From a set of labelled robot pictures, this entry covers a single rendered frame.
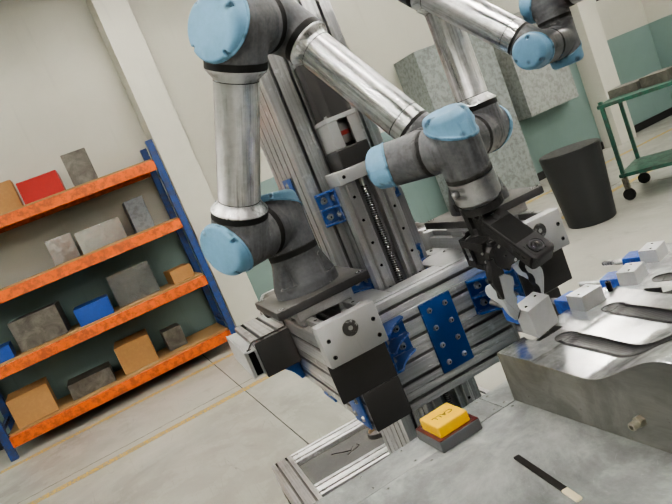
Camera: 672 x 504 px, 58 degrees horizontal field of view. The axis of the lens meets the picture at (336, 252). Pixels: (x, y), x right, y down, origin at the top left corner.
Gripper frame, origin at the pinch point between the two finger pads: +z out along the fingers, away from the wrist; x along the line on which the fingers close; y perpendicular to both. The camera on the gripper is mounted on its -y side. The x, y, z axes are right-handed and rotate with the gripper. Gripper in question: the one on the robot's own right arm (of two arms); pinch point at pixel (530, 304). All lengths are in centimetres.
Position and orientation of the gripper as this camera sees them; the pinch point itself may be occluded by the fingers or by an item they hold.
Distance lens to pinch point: 106.6
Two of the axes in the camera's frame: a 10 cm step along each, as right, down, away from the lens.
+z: 4.3, 8.4, 3.3
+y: -4.4, -1.2, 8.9
